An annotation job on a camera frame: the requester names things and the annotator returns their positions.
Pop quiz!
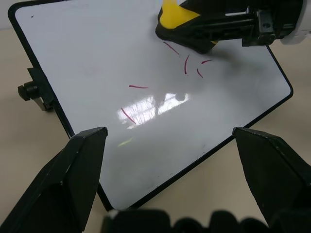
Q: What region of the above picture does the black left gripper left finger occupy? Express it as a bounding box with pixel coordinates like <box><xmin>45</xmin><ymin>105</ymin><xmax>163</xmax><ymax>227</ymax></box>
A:
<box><xmin>0</xmin><ymin>126</ymin><xmax>109</xmax><ymax>233</ymax></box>

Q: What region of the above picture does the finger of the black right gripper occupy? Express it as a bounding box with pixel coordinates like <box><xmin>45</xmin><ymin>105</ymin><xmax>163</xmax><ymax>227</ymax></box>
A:
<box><xmin>178</xmin><ymin>0</ymin><xmax>251</xmax><ymax>16</ymax></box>
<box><xmin>173</xmin><ymin>14</ymin><xmax>256</xmax><ymax>42</ymax></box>

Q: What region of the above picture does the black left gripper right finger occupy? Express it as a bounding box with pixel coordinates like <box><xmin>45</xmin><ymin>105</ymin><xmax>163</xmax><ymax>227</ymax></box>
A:
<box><xmin>232</xmin><ymin>126</ymin><xmax>311</xmax><ymax>233</ymax></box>

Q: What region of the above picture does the yellow and black whiteboard eraser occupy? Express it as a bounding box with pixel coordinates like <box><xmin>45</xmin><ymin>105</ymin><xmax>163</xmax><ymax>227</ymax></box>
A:
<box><xmin>155</xmin><ymin>0</ymin><xmax>219</xmax><ymax>55</ymax></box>

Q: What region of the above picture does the black whiteboard stand clamp knob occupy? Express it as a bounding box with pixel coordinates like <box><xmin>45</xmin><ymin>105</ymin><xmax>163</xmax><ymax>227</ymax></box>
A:
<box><xmin>17</xmin><ymin>67</ymin><xmax>54</xmax><ymax>113</ymax></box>

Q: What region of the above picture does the black-framed whiteboard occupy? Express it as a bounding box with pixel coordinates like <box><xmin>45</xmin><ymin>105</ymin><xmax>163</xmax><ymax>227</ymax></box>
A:
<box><xmin>7</xmin><ymin>0</ymin><xmax>294</xmax><ymax>212</ymax></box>

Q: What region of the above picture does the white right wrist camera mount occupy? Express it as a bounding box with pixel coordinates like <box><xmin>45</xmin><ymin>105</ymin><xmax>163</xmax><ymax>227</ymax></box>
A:
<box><xmin>279</xmin><ymin>0</ymin><xmax>311</xmax><ymax>46</ymax></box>

